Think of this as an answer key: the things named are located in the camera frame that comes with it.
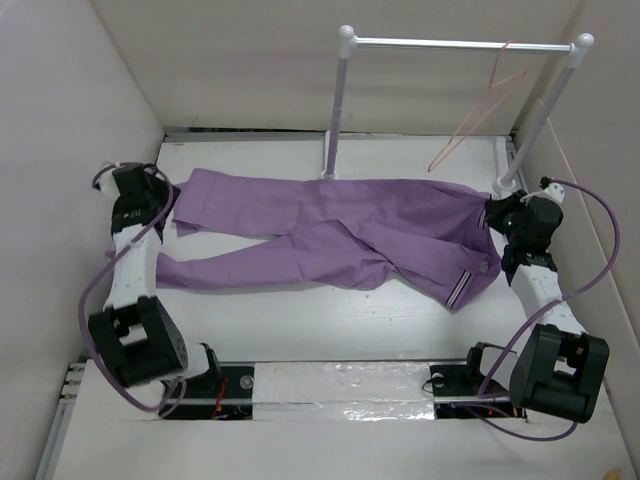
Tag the purple trousers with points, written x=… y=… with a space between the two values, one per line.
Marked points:
x=345 y=233

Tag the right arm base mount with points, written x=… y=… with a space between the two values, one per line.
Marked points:
x=454 y=386

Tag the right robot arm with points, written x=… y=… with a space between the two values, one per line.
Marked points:
x=559 y=371

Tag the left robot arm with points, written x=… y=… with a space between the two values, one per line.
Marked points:
x=133 y=334

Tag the pink wire hanger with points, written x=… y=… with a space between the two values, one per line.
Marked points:
x=497 y=91

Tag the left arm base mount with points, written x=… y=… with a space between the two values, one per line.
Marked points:
x=225 y=390

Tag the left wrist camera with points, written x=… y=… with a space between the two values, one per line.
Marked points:
x=104 y=181

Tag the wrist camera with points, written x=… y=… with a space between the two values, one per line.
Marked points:
x=551 y=190
x=104 y=181

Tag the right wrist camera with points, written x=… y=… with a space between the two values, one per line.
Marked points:
x=551 y=190

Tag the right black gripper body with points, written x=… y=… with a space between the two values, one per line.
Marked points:
x=515 y=209

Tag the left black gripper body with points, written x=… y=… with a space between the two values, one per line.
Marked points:
x=159 y=197

